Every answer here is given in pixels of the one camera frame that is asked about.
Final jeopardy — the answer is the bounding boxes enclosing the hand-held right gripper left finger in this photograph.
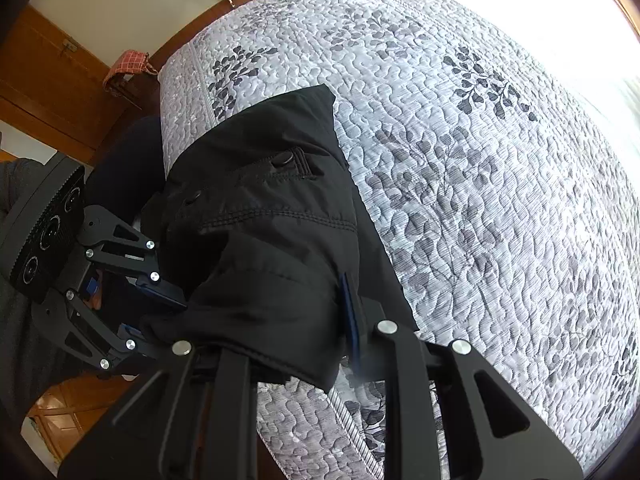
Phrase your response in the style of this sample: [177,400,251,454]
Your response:
[57,340,258,480]

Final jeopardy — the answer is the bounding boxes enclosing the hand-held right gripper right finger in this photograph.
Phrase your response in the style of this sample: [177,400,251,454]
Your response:
[340,272,583,480]

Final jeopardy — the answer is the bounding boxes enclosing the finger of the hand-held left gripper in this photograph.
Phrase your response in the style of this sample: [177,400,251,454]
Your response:
[80,205,188,311]
[32,290,151,373]

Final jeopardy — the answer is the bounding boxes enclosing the black pants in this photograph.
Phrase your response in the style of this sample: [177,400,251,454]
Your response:
[137,85,420,393]

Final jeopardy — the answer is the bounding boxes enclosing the person's left forearm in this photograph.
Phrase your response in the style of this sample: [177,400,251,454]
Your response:
[0,157,108,413]

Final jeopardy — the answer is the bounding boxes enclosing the person's dark-trousered leg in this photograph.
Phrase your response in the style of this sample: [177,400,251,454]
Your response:
[85,115,168,226]

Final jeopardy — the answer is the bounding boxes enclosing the wooden door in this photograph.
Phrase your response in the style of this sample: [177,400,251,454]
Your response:
[0,5,141,166]

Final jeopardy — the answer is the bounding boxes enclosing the grey floral quilted bedspread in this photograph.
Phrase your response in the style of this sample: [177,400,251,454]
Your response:
[157,0,640,480]

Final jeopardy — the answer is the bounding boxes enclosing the red checked cushion stool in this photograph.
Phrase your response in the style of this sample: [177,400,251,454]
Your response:
[102,50,153,111]

